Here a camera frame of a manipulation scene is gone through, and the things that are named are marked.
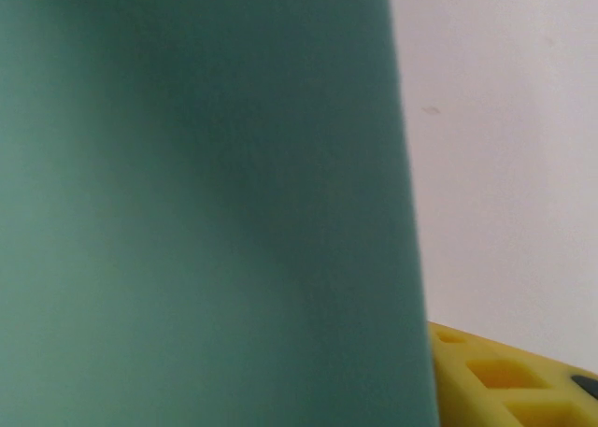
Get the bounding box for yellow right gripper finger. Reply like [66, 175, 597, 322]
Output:
[428, 321, 598, 427]

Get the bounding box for teal corrugated cardboard box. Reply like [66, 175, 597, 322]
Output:
[0, 0, 444, 427]

